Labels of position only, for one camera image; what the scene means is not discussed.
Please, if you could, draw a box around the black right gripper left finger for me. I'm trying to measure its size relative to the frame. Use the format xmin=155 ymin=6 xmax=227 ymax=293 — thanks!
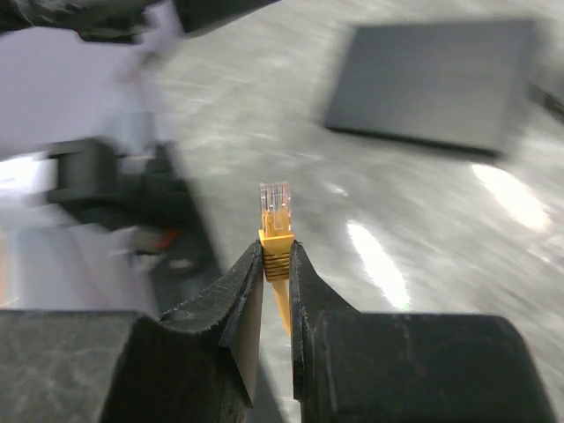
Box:
xmin=1 ymin=242 xmax=263 ymax=422

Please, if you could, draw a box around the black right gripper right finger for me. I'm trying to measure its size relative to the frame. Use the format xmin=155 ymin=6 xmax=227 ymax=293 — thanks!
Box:
xmin=289 ymin=243 xmax=557 ymax=422

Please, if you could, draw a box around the yellow ethernet cable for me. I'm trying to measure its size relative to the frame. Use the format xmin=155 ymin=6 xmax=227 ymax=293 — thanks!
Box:
xmin=256 ymin=179 xmax=295 ymax=337

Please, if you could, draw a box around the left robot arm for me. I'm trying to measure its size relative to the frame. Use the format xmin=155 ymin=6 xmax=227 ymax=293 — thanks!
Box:
xmin=1 ymin=1 xmax=263 ymax=315

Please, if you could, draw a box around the black network switch far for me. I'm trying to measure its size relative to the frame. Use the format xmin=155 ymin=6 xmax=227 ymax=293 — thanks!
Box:
xmin=323 ymin=17 xmax=540 ymax=155

